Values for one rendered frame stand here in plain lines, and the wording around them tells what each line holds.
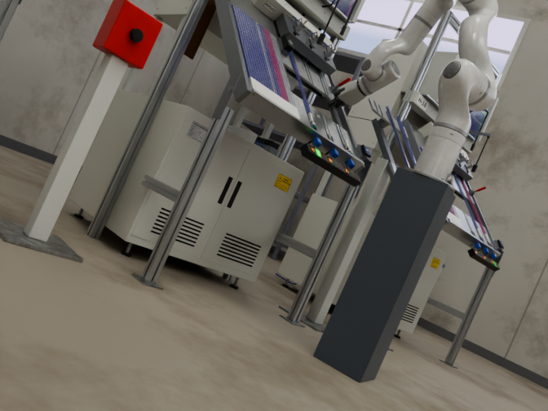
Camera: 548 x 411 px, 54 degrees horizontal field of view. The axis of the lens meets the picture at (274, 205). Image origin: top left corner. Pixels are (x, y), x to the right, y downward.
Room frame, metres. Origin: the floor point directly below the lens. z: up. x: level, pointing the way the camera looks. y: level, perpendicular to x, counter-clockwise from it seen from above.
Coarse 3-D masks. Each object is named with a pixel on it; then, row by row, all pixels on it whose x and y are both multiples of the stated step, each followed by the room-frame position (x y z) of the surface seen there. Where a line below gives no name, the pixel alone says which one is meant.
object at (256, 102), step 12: (252, 96) 1.82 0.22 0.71; (264, 96) 1.84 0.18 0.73; (252, 108) 1.87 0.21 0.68; (264, 108) 1.88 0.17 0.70; (276, 108) 1.89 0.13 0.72; (276, 120) 1.93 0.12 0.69; (288, 120) 1.94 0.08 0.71; (300, 120) 1.97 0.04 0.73; (288, 132) 2.00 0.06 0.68; (300, 132) 2.01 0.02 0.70; (312, 132) 2.02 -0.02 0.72; (324, 144) 2.09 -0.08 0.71; (336, 144) 2.11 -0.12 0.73; (348, 156) 2.18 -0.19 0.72
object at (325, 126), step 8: (296, 96) 2.12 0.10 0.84; (296, 104) 2.08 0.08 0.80; (304, 104) 2.14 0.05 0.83; (304, 112) 2.10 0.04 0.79; (312, 112) 2.17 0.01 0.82; (304, 120) 2.06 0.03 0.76; (320, 120) 2.19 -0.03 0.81; (328, 120) 2.25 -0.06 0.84; (320, 128) 2.14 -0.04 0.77; (328, 128) 2.19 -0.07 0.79; (336, 128) 2.27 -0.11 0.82; (328, 136) 2.14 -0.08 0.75; (336, 136) 2.22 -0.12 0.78; (344, 144) 2.22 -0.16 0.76; (352, 152) 2.27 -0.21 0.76
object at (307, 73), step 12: (240, 0) 2.21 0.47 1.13; (252, 12) 2.24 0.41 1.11; (264, 24) 2.27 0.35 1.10; (276, 36) 2.32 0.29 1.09; (288, 60) 2.26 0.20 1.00; (300, 60) 2.38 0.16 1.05; (288, 72) 2.32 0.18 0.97; (300, 72) 2.30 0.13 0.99; (312, 72) 2.43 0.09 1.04; (312, 84) 2.34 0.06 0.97
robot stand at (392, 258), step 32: (416, 192) 1.78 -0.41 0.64; (448, 192) 1.78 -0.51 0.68; (384, 224) 1.80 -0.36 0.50; (416, 224) 1.76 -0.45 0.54; (384, 256) 1.78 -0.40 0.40; (416, 256) 1.74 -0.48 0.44; (352, 288) 1.81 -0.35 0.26; (384, 288) 1.76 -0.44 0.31; (352, 320) 1.79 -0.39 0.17; (384, 320) 1.74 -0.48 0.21; (320, 352) 1.81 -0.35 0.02; (352, 352) 1.77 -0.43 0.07; (384, 352) 1.87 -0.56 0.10
